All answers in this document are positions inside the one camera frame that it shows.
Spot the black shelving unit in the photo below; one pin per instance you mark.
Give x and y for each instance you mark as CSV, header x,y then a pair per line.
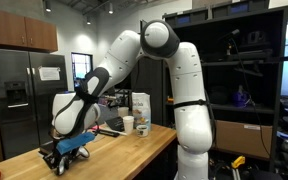
x,y
250,66

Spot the black notebook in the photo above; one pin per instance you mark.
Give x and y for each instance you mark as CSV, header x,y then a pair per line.
x,y
116,123

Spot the glass panel door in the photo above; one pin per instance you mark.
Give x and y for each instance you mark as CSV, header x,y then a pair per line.
x,y
81,68

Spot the white marker pen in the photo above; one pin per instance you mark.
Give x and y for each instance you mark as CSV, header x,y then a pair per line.
x,y
120,132

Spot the ceiling track light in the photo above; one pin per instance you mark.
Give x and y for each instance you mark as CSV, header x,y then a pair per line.
x,y
111,7
89,20
48,6

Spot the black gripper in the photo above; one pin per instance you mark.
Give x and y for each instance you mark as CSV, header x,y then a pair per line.
x,y
61,146

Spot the white paper bag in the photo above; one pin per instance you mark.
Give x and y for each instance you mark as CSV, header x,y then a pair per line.
x,y
142,106

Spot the silver game controller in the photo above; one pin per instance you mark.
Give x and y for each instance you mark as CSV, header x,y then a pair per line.
x,y
62,166

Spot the brown cardboard box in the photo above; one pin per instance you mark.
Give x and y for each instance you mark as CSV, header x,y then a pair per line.
x,y
244,138

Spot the purple spray bottle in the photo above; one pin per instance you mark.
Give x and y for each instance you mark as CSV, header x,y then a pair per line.
x,y
240,98

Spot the black box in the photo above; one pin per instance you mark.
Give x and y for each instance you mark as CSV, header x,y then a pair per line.
x,y
47,148

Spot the stainless steel refrigerator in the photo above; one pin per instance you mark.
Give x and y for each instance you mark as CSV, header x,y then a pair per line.
x,y
27,100

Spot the black remote control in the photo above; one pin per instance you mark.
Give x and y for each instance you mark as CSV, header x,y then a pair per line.
x,y
107,133

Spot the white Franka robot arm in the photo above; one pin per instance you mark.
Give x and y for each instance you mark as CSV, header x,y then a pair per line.
x,y
190,100

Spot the white paper sheet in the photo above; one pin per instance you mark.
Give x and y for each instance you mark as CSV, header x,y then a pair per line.
x,y
49,73

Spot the white plastic cup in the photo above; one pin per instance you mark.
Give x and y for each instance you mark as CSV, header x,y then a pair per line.
x,y
124,111

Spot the white ceramic mug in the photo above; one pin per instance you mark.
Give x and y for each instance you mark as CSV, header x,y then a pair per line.
x,y
142,131

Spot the wooden wall cabinets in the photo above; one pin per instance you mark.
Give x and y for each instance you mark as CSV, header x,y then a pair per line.
x,y
17,30

